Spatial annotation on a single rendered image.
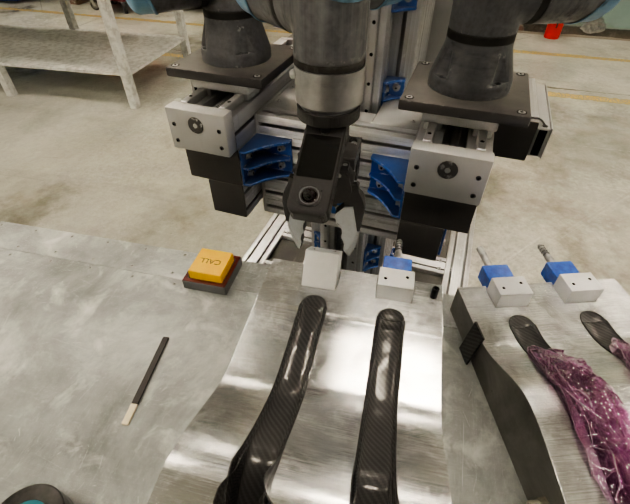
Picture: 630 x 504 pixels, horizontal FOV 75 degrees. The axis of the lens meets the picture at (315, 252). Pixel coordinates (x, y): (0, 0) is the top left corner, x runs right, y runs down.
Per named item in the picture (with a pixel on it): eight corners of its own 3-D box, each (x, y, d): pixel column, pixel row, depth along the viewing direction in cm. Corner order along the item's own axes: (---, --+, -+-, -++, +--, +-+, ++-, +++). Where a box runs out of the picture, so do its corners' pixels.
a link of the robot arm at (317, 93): (360, 78, 39) (279, 72, 41) (357, 123, 42) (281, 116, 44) (370, 54, 45) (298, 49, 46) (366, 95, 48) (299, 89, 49)
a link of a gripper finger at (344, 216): (371, 232, 61) (359, 179, 55) (366, 259, 56) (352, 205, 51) (351, 234, 62) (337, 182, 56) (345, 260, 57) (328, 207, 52)
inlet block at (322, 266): (317, 269, 72) (321, 239, 72) (345, 273, 72) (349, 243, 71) (301, 285, 60) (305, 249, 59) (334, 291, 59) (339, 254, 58)
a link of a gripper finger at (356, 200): (371, 224, 54) (358, 166, 49) (370, 231, 53) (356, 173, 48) (337, 227, 56) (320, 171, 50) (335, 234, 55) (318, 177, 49)
